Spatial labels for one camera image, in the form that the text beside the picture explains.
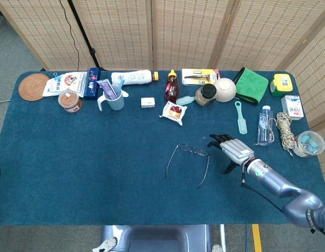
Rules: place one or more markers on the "thin-framed eyeglasses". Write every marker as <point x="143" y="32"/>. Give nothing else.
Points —
<point x="201" y="152"/>

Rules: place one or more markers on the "clear plastic water bottle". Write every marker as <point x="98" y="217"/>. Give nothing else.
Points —
<point x="264" y="126"/>

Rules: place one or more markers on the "light blue plastic mug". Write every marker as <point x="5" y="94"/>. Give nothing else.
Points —
<point x="116" y="103"/>

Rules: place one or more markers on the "clear tub with red label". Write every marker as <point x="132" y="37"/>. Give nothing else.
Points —
<point x="70" y="102"/>

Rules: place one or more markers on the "short mint green brush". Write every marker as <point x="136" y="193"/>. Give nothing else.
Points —
<point x="184" y="100"/>

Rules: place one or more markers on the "white bottle with orange cap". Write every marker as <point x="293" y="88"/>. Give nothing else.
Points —
<point x="133" y="77"/>

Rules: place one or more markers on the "honey bottle with yellow cap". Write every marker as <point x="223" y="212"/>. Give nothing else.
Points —
<point x="172" y="89"/>

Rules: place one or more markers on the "blue binder clip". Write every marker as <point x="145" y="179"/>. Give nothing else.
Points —
<point x="56" y="76"/>

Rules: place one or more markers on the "blue felt table cover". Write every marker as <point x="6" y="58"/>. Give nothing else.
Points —
<point x="99" y="170"/>

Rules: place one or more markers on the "long mint green brush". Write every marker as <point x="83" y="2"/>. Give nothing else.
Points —
<point x="241" y="123"/>

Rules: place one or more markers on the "small white box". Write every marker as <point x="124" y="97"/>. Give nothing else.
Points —
<point x="147" y="103"/>

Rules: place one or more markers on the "round woven rattan coaster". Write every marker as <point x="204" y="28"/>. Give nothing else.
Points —
<point x="33" y="86"/>

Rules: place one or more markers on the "white printed plastic bag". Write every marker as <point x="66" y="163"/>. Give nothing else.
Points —
<point x="70" y="81"/>

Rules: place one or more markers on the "beige bowl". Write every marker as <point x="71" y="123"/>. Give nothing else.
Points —
<point x="225" y="89"/>

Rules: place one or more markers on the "purple toothpaste tube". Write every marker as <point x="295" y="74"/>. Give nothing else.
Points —
<point x="108" y="89"/>

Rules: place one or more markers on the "dark blue cardboard box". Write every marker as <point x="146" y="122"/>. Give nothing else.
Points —
<point x="92" y="84"/>

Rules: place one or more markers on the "clear cup with teal clips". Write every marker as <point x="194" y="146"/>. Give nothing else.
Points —
<point x="312" y="144"/>

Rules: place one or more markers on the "glass jar with black lid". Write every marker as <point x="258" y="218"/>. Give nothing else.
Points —
<point x="208" y="92"/>

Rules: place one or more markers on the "blue toothbrush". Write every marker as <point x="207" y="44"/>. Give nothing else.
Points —
<point x="120" y="84"/>

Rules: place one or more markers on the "green folded microfiber cloth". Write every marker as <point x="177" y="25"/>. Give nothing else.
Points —
<point x="251" y="85"/>

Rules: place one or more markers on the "green box with yellow lid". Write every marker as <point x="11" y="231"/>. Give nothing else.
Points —
<point x="281" y="84"/>

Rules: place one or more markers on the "white printed carton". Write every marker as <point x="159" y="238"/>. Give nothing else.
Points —
<point x="292" y="106"/>

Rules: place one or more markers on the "black tripod stand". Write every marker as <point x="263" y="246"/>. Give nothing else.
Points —
<point x="83" y="34"/>

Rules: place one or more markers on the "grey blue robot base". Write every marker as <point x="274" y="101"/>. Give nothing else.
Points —
<point x="157" y="239"/>

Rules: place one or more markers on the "white red snack packet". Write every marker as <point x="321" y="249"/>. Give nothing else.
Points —
<point x="174" y="111"/>

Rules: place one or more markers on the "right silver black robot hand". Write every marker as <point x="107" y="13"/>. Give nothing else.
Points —
<point x="235" y="152"/>

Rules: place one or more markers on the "white metal leg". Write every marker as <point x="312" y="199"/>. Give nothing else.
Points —
<point x="223" y="239"/>

